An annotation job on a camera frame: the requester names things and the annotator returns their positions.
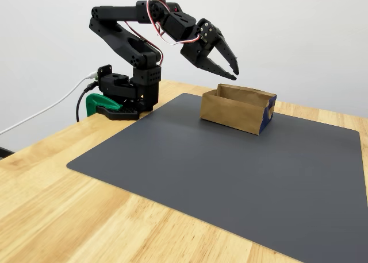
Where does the brown paper box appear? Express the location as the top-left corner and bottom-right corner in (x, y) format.
(200, 83), (278, 136)

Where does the green table clamp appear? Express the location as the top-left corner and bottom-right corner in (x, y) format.
(85, 92), (124, 117)

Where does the grey rubber mat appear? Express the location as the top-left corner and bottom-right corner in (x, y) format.
(66, 92), (368, 263)

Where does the red and white servo wire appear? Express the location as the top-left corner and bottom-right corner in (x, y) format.
(125, 0), (202, 66)

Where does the black power cable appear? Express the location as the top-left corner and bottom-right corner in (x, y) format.
(75, 82), (99, 123)

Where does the white USB cable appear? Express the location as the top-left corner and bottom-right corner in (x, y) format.
(0, 72), (98, 136)

